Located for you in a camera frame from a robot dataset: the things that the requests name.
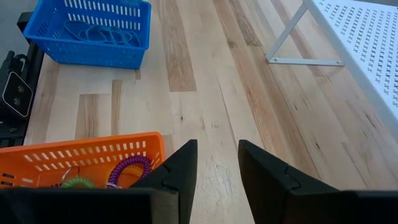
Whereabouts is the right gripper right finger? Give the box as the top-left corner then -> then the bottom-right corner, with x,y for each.
238,139 -> 341,224

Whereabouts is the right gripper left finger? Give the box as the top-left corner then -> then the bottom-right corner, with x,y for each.
129,139 -> 199,224

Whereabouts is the purple coil keychain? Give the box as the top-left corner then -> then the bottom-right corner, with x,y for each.
107,154 -> 153,189

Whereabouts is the green coil keychain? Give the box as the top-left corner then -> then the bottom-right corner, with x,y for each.
60,176 -> 97,190

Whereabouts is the blue plastic basket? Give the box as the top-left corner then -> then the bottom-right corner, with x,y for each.
23,0 -> 152,70

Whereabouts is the blue coil keychain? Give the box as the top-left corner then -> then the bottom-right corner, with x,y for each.
79,24 -> 108,43

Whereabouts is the white perforated metal shelf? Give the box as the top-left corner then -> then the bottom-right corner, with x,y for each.
266,0 -> 398,138

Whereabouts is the orange plastic basket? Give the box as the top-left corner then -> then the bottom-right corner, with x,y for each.
0,131 -> 166,190

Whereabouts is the black table-level camera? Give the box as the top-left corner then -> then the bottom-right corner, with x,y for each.
0,50 -> 34,121

